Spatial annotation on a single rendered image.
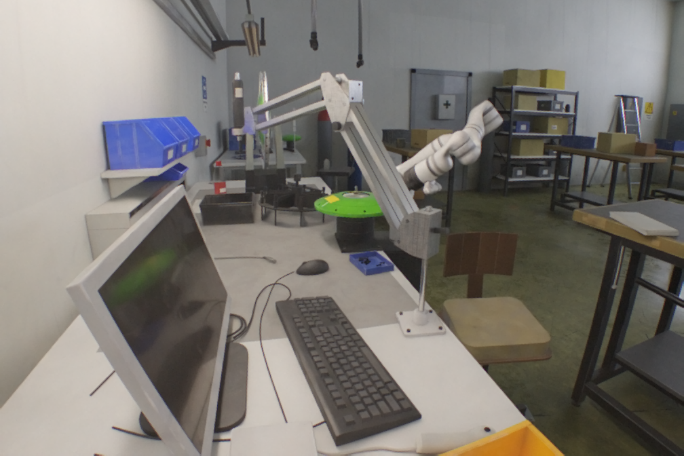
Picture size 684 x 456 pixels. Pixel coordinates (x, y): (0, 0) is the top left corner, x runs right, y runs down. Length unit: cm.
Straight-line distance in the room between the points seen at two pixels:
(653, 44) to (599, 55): 181
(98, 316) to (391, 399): 47
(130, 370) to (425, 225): 59
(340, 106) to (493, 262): 111
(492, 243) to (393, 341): 96
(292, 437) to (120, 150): 110
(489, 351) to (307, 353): 81
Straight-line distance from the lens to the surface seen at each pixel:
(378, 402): 67
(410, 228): 81
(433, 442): 62
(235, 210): 167
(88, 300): 42
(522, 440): 57
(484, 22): 724
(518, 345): 145
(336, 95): 90
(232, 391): 72
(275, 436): 60
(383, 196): 85
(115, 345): 43
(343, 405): 66
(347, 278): 112
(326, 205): 132
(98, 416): 77
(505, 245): 172
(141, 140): 137
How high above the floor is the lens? 140
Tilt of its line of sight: 14 degrees down
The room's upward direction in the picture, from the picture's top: straight up
